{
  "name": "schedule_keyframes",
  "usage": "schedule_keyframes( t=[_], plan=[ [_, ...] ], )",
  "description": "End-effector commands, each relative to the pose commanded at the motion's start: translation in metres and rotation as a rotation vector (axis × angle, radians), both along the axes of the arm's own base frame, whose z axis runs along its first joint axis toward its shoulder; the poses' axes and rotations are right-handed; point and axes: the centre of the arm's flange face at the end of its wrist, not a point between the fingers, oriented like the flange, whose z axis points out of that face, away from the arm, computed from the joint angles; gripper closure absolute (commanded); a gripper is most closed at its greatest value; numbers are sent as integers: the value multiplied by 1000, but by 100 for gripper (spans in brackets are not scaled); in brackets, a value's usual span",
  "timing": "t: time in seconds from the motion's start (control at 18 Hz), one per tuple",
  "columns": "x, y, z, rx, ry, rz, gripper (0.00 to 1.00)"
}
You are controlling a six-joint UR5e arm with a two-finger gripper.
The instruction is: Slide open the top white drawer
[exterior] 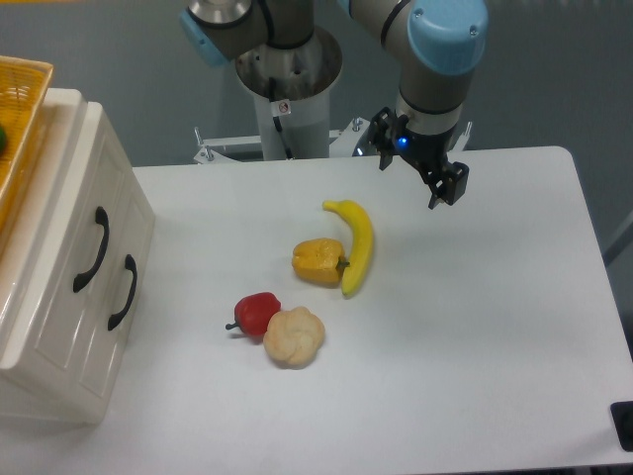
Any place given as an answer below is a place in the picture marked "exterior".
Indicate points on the black corner object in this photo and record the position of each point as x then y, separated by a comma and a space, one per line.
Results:
622, 415

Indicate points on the red bell pepper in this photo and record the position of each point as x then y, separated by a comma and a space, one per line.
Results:
252, 314

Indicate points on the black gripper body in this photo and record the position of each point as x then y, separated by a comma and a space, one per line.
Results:
426, 153

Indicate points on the yellow banana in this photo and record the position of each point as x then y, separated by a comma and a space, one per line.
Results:
362, 249

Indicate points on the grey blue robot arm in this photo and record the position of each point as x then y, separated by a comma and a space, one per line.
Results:
438, 44

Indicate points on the yellow bell pepper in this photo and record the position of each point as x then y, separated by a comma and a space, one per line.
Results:
320, 260

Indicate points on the white drawer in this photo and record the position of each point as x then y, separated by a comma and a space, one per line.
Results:
79, 235
121, 279

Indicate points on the white drawer cabinet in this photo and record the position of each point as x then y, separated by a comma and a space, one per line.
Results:
31, 385

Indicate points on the round bread roll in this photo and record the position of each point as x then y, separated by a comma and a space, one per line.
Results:
294, 337

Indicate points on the yellow woven basket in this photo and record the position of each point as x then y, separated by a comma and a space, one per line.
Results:
24, 84

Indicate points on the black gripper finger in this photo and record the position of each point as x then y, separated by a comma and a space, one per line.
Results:
382, 135
448, 183

